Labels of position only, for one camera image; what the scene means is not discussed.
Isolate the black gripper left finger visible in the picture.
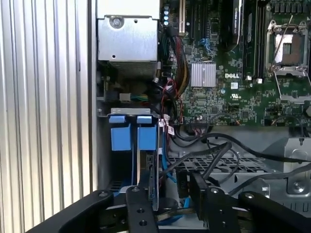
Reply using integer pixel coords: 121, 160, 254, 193
24, 169, 160, 233

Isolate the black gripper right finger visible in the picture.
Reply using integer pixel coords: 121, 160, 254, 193
189, 172, 311, 233

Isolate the black wire with connector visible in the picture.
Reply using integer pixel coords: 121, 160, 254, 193
176, 142, 233, 199

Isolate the blue disk wire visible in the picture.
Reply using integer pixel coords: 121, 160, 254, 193
159, 126, 192, 221

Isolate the disk bay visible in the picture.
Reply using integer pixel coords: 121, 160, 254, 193
106, 108, 161, 212

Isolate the black RAM slot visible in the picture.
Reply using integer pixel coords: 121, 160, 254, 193
243, 0, 254, 80
254, 0, 265, 82

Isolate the black expansion slot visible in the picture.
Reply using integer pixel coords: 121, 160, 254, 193
189, 0, 195, 41

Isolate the white expansion slot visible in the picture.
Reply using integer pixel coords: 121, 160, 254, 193
179, 0, 186, 34

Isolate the grey metal drive cage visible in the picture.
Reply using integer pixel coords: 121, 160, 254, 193
167, 135, 311, 202

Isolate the green motherboard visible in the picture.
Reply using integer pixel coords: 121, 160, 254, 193
159, 0, 311, 127

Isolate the open black PC case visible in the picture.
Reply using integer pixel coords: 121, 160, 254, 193
87, 0, 311, 233

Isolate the metal socket cover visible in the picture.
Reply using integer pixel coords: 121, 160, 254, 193
273, 65, 311, 102

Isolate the silver chipset heatsink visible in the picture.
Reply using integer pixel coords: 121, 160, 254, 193
191, 63, 216, 87

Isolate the silver power supply unit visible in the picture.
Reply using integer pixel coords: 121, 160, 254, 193
96, 0, 161, 81

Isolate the CPU socket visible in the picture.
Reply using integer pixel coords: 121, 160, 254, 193
266, 19, 309, 71

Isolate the locking lever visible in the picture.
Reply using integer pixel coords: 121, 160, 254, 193
271, 15, 294, 66

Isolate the black graphics card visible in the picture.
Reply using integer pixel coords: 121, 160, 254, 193
220, 0, 243, 47

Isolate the power cable bundle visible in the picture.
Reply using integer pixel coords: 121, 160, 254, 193
169, 28, 191, 97

